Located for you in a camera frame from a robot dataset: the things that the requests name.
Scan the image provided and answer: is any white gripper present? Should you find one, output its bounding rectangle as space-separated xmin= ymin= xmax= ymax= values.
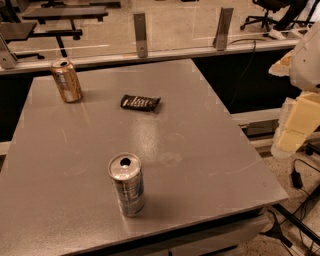
xmin=269 ymin=51 xmax=320 ymax=158

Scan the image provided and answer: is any black rxbar chocolate wrapper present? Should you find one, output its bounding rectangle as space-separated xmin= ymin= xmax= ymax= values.
xmin=120 ymin=95 xmax=161 ymax=112

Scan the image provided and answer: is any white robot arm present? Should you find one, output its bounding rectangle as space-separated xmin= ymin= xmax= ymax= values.
xmin=269 ymin=21 xmax=320 ymax=158

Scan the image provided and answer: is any silver blue redbull can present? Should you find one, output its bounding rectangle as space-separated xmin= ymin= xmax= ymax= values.
xmin=108 ymin=152 xmax=145 ymax=217

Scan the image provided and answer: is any orange soda can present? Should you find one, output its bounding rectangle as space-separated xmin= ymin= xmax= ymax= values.
xmin=50 ymin=58 xmax=83 ymax=103

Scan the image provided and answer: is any black office chair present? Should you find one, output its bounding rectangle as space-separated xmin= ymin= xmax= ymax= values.
xmin=240 ymin=0 xmax=308 ymax=31

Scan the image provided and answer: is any black background desk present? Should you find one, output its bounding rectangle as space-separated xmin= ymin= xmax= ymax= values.
xmin=0 ymin=22 xmax=83 ymax=57
xmin=22 ymin=6 xmax=108 ymax=24

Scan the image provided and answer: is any black background desk left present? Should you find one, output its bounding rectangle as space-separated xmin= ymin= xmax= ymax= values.
xmin=0 ymin=22 xmax=83 ymax=57

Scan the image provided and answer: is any black cable on floor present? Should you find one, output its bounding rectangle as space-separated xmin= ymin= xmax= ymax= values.
xmin=259 ymin=157 xmax=320 ymax=256

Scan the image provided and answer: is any black hanging cable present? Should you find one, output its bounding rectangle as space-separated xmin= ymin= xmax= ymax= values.
xmin=228 ymin=38 xmax=268 ymax=106

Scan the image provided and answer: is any metal bracket right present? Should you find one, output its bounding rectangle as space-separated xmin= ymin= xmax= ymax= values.
xmin=213 ymin=8 xmax=233 ymax=51

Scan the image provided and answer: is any metal bracket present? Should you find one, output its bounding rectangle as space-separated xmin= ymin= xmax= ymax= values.
xmin=133 ymin=12 xmax=148 ymax=58
xmin=213 ymin=8 xmax=233 ymax=51
xmin=0 ymin=33 xmax=17 ymax=69

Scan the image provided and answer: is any metal bracket centre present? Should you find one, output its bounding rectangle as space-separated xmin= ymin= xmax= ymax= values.
xmin=133 ymin=12 xmax=148 ymax=58

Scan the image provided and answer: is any metal bracket left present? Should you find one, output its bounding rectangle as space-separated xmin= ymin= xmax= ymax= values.
xmin=0 ymin=33 xmax=17 ymax=69

